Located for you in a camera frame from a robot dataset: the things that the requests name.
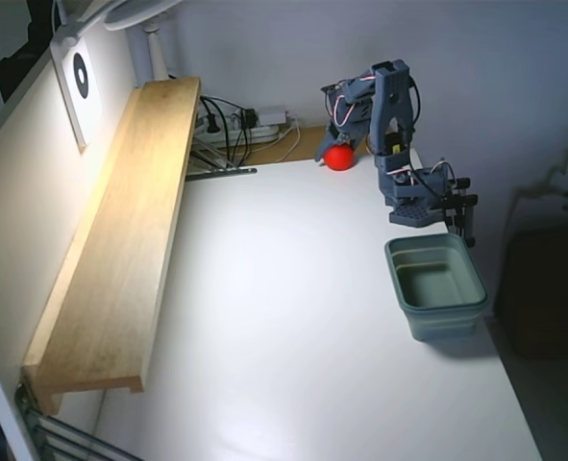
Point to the blue-grey gripper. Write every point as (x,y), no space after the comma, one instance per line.
(339,132)

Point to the red ball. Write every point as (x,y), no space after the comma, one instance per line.
(339,158)

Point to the blue-grey robot arm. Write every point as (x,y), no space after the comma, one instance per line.
(389,105)

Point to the grey plastic container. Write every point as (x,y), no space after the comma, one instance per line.
(437,326)

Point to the white power adapter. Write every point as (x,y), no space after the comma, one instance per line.
(271,114)

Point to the black power plug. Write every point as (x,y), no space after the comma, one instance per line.
(212,126)
(247,119)

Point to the large black table clamp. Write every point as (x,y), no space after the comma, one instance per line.
(461,211)

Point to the white desk lamp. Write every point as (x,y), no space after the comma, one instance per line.
(156,53)

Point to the long wooden shelf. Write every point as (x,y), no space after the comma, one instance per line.
(120,240)

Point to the metal shelf bracket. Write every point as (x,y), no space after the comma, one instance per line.
(72,434)
(221,171)

